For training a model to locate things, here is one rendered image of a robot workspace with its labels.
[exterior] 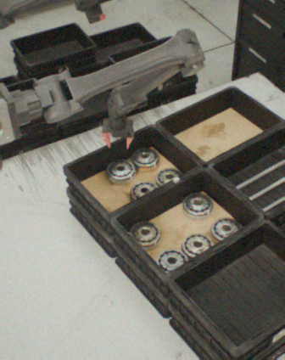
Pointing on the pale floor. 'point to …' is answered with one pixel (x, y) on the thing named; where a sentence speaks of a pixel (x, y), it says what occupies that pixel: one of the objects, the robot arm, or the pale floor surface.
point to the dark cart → (260, 31)
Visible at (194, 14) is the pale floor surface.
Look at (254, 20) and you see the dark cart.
